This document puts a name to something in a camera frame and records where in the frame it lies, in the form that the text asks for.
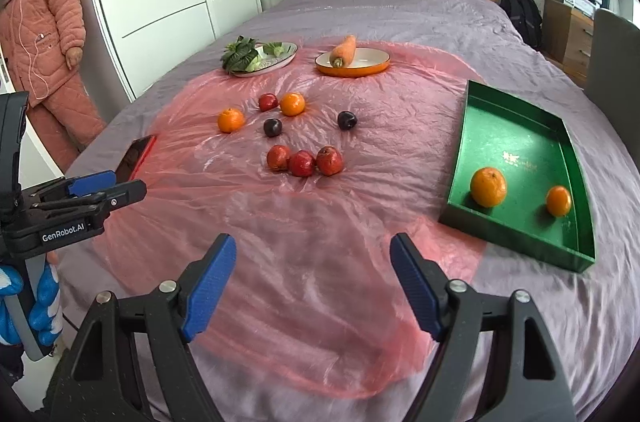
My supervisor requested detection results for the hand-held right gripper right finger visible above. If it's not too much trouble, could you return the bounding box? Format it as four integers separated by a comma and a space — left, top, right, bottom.
390, 232, 578, 422

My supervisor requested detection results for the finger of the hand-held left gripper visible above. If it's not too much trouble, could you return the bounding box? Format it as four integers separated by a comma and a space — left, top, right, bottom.
30, 180, 148, 215
22, 171, 117, 203

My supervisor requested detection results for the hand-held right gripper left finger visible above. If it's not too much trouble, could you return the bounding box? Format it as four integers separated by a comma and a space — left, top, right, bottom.
32, 233, 237, 422

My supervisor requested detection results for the large orange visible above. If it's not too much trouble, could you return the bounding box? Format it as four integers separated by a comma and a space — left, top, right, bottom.
470, 167, 508, 208

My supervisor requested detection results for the green tray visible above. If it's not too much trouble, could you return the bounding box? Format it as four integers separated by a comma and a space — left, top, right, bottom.
438, 80, 597, 274

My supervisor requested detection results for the person's left hand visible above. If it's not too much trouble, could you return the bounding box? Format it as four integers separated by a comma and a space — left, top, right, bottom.
0, 259, 62, 348

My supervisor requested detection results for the phone in red case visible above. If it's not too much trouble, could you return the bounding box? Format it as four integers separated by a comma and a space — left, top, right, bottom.
114, 134, 158, 184

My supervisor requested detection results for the pink plastic sheet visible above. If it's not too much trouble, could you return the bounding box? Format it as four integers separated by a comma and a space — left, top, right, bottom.
97, 40, 493, 400

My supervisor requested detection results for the white patterned plate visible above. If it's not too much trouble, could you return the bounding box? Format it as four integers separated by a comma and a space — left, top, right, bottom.
227, 41, 299, 78

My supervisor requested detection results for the orange rimmed plate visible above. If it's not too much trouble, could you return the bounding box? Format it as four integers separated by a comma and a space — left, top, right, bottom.
314, 47, 391, 78

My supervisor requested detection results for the carrot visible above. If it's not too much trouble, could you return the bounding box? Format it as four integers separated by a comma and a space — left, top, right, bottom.
328, 35, 357, 68

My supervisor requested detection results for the black backpack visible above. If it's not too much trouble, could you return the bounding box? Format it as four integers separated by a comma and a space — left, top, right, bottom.
500, 0, 543, 50

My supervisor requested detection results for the wooden nightstand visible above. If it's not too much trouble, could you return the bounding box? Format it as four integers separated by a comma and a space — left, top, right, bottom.
542, 0, 596, 86

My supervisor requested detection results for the grey chair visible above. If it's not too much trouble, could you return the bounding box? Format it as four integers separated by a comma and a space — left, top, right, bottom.
585, 7, 640, 138

